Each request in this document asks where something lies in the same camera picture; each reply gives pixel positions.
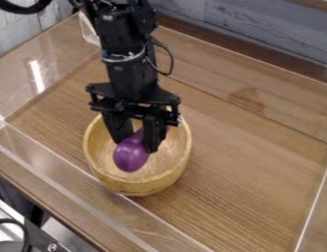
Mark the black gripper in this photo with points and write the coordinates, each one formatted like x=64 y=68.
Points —
x=132 y=96

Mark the purple toy eggplant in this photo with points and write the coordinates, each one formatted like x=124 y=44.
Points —
x=130 y=155

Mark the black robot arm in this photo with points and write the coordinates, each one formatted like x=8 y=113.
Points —
x=123 y=24

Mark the brown wooden bowl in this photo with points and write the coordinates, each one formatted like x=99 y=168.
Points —
x=159 y=171

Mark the clear acrylic tray wall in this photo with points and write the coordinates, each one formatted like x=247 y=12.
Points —
x=43 y=162

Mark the clear acrylic corner bracket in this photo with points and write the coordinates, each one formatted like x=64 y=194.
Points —
x=87 y=30

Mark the black metal table bracket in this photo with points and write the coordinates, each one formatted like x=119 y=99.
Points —
x=38 y=240

